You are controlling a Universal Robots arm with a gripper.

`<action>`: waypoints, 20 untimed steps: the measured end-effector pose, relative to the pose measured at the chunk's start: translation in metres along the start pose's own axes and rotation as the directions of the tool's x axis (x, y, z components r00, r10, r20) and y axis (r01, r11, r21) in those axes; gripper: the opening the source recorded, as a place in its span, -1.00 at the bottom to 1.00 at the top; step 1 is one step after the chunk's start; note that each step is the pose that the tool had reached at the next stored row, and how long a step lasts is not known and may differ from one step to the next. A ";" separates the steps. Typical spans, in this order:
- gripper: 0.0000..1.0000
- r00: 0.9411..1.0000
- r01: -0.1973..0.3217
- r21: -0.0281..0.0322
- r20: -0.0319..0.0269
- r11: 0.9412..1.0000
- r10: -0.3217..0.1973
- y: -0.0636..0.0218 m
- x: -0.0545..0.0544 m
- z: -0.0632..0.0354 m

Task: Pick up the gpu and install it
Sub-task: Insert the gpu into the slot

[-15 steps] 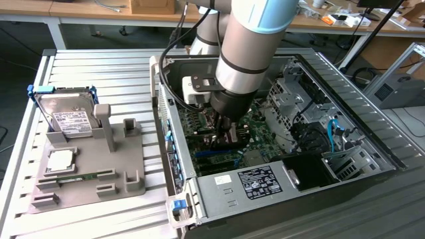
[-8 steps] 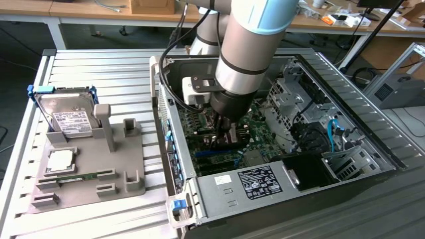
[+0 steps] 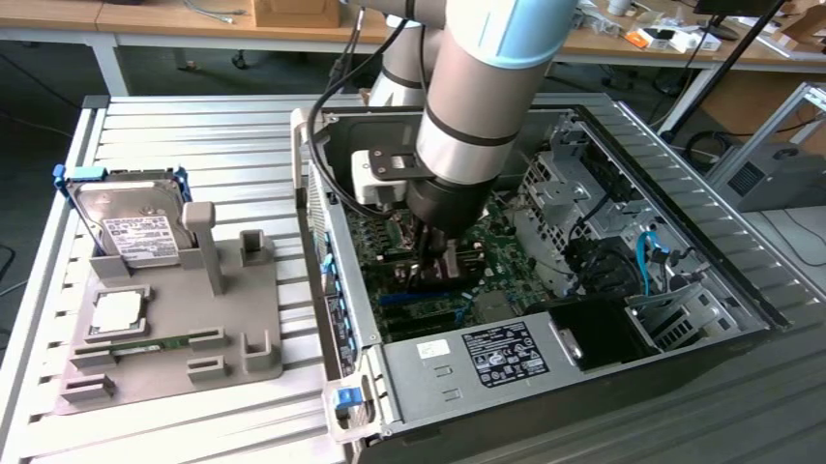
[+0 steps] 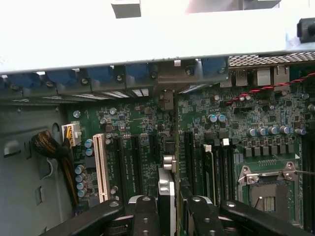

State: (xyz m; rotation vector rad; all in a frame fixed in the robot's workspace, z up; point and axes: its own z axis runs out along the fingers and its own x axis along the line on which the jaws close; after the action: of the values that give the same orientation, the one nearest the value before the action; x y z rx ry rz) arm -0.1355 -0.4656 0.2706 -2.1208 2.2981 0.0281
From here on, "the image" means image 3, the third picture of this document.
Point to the open PC case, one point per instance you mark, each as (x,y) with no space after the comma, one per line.
(580,145)

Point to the blue expansion slot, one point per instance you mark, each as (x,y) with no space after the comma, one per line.
(396,298)

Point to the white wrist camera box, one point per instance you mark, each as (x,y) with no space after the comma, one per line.
(371,186)

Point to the grey power supply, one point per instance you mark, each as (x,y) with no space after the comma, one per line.
(439,382)

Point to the wooden box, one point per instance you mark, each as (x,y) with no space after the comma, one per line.
(296,12)

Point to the grey parts rack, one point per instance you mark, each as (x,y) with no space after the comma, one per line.
(173,309)

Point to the blue case latch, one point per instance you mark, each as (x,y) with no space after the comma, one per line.
(344,398)

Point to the cluttered wooden desk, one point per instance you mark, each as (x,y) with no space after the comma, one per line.
(644,53)

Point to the silver CPU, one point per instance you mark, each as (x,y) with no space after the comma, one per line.
(117,313)

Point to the hard disk with blue caddy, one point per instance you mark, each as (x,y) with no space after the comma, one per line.
(129,217)

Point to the metal disk bay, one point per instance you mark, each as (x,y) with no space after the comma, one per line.
(678,319)

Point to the metal drive cage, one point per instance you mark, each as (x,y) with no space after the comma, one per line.
(562,193)

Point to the black monitor stand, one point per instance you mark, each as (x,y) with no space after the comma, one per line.
(719,26)

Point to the black tripod pole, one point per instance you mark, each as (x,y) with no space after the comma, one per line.
(728,63)

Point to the grey chipset heatsink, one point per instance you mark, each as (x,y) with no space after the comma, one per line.
(494,305)

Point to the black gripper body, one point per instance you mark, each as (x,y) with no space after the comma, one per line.
(451,203)

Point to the green RAM stick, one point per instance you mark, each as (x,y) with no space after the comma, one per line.
(151,345)

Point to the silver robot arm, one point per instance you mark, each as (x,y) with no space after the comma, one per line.
(478,96)

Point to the CPU socket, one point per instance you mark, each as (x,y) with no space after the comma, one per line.
(396,232)

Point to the grey metal cabinet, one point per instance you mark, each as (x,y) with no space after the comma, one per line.
(774,179)

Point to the orange and black box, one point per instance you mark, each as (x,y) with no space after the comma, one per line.
(639,37)

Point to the wooden desk with grey frame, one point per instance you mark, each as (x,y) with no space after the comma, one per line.
(161,21)

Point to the green motherboard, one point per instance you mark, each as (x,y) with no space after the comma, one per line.
(510,251)

